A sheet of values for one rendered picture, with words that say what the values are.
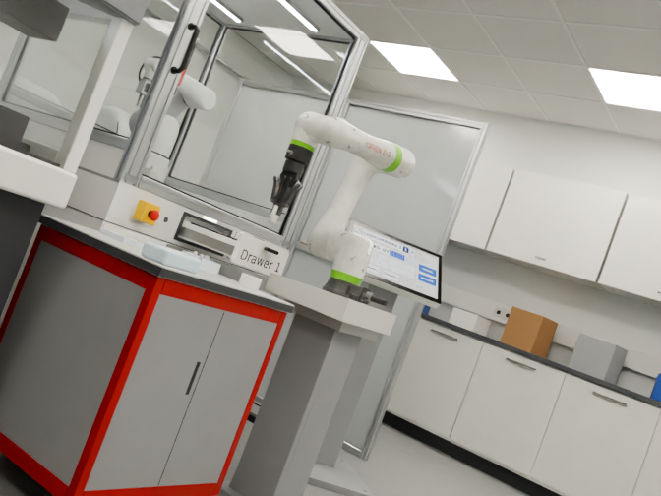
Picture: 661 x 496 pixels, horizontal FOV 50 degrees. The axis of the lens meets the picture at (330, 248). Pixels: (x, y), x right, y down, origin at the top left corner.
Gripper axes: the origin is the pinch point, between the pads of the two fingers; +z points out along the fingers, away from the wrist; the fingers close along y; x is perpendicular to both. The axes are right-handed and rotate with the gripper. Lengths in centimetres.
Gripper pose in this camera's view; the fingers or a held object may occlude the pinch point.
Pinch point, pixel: (274, 215)
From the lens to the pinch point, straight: 259.0
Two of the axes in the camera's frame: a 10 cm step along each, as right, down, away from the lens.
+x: 5.2, 2.4, 8.2
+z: -3.6, 9.3, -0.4
